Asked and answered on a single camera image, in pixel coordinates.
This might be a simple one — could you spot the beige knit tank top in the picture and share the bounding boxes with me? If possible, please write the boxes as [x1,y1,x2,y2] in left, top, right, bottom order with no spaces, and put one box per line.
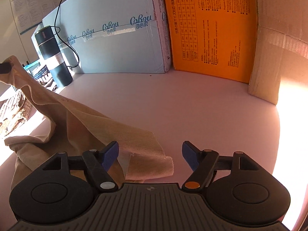
[1,56,174,187]

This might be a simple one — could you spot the dark teal thermos bottle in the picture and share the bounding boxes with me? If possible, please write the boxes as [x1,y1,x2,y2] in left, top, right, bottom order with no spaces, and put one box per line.
[34,26,73,88]

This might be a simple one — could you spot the light blue Cabau carton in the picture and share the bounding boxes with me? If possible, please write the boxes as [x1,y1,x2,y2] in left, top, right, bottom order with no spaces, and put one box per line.
[42,0,171,74]

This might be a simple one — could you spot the orange cardboard box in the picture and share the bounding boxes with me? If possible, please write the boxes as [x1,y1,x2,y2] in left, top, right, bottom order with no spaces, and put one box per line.
[165,0,257,84]

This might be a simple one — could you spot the brown corrugated cardboard box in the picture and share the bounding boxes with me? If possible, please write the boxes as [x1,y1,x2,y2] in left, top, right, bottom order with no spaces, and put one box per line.
[248,0,307,104]

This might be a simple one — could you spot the black power cable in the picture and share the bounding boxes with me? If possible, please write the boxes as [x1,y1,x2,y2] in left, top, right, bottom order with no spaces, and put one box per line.
[54,0,80,68]

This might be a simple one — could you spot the wall notice poster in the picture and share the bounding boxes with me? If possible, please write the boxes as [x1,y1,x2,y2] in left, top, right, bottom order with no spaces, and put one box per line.
[10,0,60,35]

